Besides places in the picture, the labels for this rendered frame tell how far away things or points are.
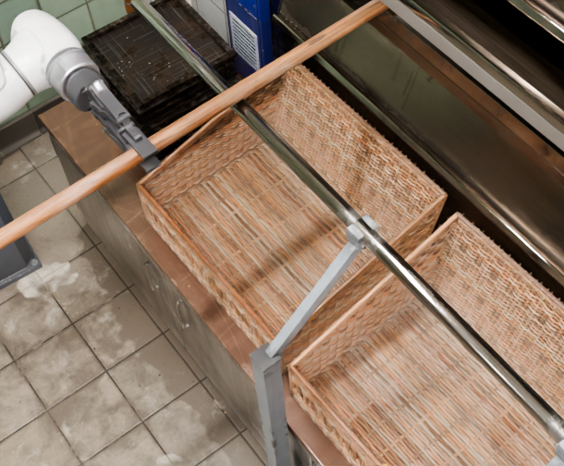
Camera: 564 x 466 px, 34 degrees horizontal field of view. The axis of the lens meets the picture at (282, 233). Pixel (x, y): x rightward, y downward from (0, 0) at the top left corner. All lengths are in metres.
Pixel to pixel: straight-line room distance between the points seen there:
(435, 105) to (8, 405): 1.56
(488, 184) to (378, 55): 0.37
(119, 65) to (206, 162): 0.32
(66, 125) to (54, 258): 0.61
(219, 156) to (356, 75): 0.45
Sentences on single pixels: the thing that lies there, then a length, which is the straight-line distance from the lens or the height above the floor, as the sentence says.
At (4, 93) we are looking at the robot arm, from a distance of 1.80.
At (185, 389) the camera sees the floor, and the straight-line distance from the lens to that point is 2.71.
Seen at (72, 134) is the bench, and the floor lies 0.58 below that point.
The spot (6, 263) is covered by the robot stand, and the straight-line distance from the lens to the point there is 2.93.
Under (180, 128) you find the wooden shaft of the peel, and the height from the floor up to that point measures 1.20.
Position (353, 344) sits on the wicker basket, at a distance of 2.05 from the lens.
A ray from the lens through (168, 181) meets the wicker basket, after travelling 2.25.
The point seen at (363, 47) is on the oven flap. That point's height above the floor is 1.02.
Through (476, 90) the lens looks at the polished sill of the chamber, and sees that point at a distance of 1.75.
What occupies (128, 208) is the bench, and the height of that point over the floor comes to 0.58.
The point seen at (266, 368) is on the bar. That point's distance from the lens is 1.66.
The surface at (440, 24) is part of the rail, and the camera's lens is 1.48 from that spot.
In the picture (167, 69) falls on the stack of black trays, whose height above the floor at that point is 0.83.
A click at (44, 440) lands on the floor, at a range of 2.74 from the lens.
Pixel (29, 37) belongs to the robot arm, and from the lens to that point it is 1.82.
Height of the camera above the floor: 2.46
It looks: 57 degrees down
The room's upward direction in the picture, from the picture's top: 4 degrees counter-clockwise
